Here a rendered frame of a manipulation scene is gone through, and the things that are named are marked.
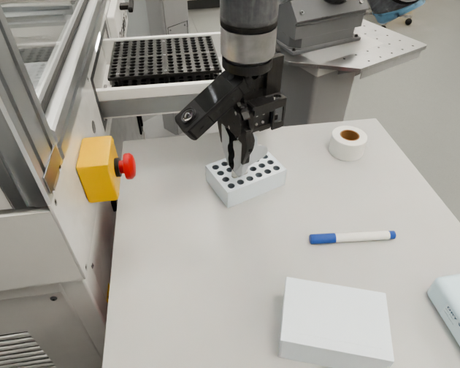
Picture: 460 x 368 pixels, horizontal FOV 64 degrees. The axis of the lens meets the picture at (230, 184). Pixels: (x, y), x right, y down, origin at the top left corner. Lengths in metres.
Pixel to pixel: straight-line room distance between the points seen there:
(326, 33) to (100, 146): 0.86
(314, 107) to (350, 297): 0.87
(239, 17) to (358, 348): 0.41
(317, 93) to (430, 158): 1.09
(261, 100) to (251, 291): 0.28
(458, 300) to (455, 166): 1.69
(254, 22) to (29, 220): 0.35
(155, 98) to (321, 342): 0.51
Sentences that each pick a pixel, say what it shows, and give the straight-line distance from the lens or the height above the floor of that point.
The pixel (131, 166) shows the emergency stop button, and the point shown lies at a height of 0.89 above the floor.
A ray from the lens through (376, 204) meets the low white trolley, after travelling 0.71.
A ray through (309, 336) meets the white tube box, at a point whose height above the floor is 0.81.
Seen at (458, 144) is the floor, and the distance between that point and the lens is 2.42.
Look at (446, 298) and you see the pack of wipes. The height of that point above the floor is 0.80.
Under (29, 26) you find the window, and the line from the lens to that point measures 0.53.
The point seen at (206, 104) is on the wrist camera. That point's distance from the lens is 0.53.
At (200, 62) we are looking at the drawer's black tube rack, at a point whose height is 0.90.
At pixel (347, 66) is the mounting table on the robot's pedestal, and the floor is 0.76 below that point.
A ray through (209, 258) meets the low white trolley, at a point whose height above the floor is 0.76.
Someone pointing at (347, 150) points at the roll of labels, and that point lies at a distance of 0.76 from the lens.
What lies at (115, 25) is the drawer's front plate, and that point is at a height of 0.91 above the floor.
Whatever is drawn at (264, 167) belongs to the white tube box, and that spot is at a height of 0.80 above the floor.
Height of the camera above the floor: 1.24
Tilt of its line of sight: 43 degrees down
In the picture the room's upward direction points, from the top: straight up
